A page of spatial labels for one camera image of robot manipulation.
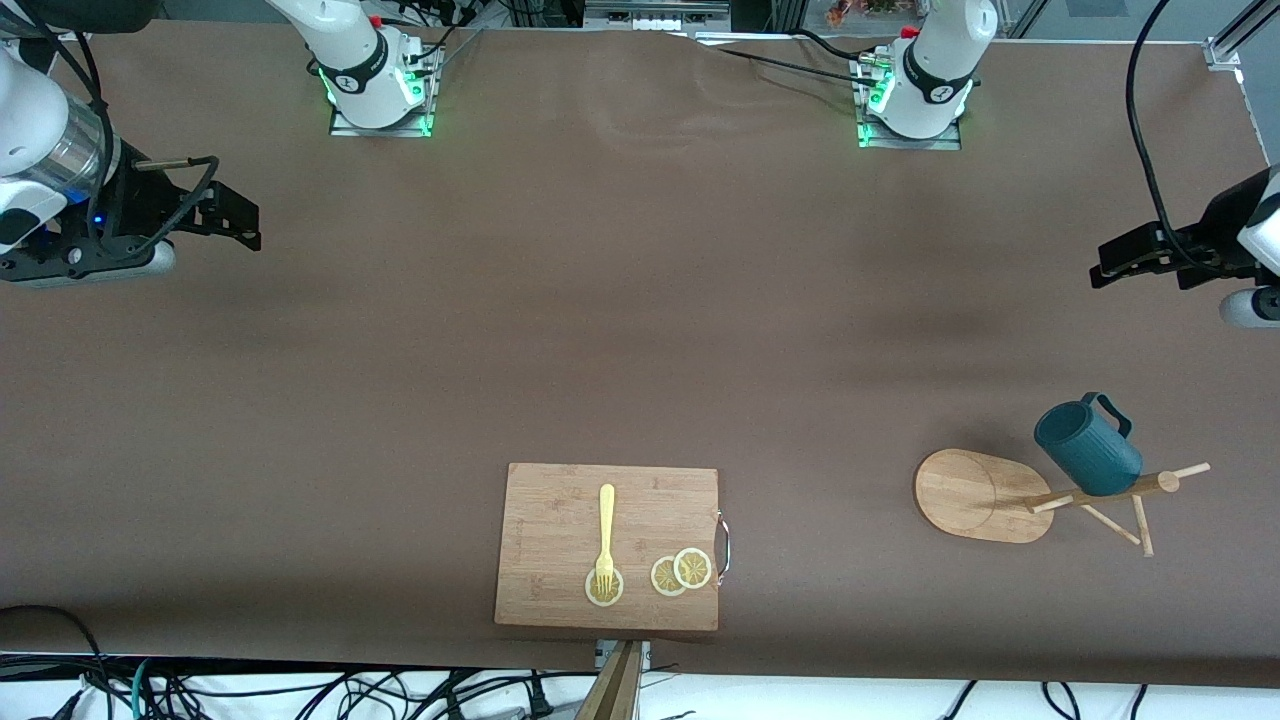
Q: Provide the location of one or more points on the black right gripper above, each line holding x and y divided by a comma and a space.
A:
132, 200

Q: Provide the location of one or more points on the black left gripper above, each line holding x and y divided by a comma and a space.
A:
1216, 226

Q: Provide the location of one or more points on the teal cup with yellow inside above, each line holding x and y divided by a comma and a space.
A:
1090, 455

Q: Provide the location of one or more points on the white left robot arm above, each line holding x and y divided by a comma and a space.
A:
935, 60

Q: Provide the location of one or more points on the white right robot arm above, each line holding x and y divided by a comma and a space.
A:
350, 60

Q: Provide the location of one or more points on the wooden mug rack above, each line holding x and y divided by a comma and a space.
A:
965, 495

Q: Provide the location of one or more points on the red orange plant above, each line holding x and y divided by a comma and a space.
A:
870, 8

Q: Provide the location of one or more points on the wooden cutting board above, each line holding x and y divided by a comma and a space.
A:
560, 530

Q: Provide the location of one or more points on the grey metal box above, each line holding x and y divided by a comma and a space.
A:
655, 12

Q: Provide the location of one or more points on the yellow plastic fork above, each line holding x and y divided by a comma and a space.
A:
606, 520

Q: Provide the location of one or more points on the lemon slice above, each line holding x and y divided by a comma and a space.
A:
662, 578
693, 568
616, 592

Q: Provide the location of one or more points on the black power plug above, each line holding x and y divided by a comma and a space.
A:
537, 703

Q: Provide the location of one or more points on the aluminium frame profile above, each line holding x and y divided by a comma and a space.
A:
1225, 50

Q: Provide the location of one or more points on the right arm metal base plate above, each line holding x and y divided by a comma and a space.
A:
420, 95

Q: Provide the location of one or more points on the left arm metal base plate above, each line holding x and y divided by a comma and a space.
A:
870, 135

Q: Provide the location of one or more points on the metal stand bracket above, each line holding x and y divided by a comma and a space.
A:
603, 652

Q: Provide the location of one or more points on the wooden camera stand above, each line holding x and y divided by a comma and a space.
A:
615, 690

